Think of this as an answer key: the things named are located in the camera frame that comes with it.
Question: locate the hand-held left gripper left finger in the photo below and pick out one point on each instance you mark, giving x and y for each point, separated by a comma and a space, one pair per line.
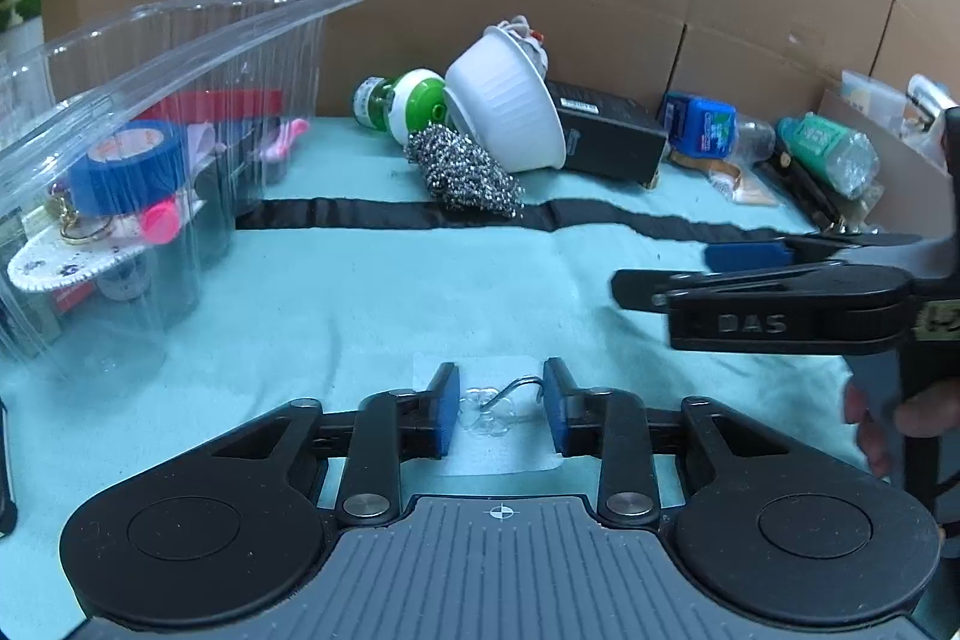
448, 409

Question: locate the teal table cloth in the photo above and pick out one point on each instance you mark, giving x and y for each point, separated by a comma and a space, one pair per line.
337, 310

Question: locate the clear bottle green label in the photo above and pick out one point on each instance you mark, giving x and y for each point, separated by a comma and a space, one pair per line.
829, 153

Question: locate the gold keyring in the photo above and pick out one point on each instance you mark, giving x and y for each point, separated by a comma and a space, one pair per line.
75, 220

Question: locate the black cloth strip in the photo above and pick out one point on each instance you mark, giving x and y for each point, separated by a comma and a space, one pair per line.
375, 214

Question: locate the red flat box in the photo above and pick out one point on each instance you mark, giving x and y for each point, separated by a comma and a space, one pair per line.
210, 104

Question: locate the clear adhesive hook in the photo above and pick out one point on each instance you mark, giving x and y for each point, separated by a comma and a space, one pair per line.
487, 416

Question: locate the green and white bottle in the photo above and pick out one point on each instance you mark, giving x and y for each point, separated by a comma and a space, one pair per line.
397, 104

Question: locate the beige paper packet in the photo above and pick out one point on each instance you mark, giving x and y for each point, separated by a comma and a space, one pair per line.
739, 184

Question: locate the blue labelled plastic bottle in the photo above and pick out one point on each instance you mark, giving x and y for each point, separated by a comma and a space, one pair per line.
701, 123

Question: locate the clear plastic container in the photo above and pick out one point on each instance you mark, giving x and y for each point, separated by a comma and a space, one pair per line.
225, 36

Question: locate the small cardboard box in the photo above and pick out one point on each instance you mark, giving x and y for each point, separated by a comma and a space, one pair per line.
900, 186

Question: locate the clear plastic bag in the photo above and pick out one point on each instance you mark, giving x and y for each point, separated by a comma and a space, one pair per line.
874, 89

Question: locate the pink plastic clip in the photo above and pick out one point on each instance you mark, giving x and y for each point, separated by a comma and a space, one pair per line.
283, 138

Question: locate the small clear plastic bottle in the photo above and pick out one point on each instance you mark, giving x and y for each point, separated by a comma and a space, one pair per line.
756, 139

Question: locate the stacked cardboard boxes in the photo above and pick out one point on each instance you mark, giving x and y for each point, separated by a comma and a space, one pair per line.
926, 25

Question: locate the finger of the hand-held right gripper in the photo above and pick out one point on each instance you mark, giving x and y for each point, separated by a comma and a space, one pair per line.
746, 256
720, 287

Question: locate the person's right hand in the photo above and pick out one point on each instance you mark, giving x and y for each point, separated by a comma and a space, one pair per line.
874, 437

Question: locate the blue tape roll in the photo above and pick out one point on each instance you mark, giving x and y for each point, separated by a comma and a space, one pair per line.
124, 164

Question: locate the pink marker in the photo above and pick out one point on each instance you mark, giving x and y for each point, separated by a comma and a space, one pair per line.
161, 221

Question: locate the white speckled round pad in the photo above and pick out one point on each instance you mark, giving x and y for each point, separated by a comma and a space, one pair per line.
67, 261

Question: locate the white ribbed bowl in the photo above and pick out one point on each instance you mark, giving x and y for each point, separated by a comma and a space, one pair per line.
510, 108

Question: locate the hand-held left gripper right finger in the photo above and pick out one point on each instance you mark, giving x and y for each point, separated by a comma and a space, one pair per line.
556, 409

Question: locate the steel wool scrubber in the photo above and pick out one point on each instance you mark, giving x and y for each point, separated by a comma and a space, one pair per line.
465, 171

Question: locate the black rectangular box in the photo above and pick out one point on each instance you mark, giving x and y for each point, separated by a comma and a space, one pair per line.
611, 134

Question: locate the long black case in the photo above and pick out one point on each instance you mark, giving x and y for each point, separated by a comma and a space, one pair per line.
814, 197

